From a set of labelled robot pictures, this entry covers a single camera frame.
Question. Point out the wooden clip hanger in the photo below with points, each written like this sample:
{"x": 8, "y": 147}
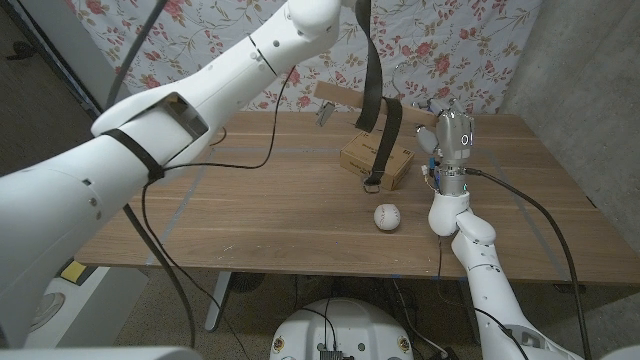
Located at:
{"x": 340, "y": 94}

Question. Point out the dark fabric belt with buckle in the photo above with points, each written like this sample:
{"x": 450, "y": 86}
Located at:
{"x": 372, "y": 75}

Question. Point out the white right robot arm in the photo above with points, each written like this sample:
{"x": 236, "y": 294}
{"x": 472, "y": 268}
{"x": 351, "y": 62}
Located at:
{"x": 490, "y": 290}

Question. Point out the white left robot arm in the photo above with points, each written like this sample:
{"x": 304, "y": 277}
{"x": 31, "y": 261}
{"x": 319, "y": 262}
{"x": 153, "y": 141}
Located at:
{"x": 100, "y": 175}

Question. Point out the white baseball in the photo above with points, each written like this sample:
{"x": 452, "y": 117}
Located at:
{"x": 387, "y": 217}

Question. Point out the brown cardboard box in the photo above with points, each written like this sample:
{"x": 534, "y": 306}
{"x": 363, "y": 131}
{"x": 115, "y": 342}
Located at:
{"x": 360, "y": 155}

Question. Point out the black round floor object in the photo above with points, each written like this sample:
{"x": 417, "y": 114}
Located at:
{"x": 247, "y": 282}

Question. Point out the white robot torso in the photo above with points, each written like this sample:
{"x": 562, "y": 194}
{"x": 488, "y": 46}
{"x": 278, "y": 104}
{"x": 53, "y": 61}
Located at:
{"x": 342, "y": 330}

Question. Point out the white table leg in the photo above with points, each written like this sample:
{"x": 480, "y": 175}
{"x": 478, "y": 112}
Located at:
{"x": 218, "y": 300}

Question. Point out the floral backdrop cloth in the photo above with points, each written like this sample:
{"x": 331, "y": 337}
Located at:
{"x": 450, "y": 50}

